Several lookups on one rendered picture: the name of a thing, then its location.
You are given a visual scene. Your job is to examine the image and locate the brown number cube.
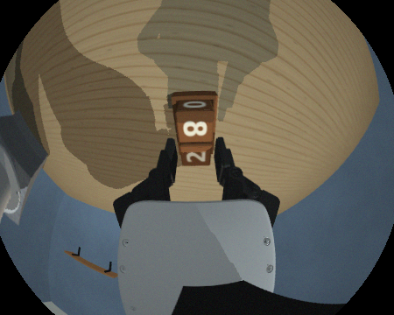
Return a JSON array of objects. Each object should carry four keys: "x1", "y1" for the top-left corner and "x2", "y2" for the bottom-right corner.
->
[
  {"x1": 175, "y1": 100, "x2": 215, "y2": 143},
  {"x1": 179, "y1": 142, "x2": 212, "y2": 166}
]

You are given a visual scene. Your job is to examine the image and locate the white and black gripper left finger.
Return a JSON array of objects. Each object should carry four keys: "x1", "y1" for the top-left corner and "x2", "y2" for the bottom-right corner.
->
[{"x1": 113, "y1": 138, "x2": 178, "y2": 228}]

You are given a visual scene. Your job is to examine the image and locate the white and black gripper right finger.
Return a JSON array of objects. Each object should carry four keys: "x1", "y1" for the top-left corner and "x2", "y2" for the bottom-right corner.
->
[{"x1": 214, "y1": 137, "x2": 280, "y2": 228}]

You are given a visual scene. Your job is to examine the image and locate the brown wooden tray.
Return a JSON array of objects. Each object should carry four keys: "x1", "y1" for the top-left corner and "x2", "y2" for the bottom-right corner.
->
[{"x1": 172, "y1": 91, "x2": 218, "y2": 154}]

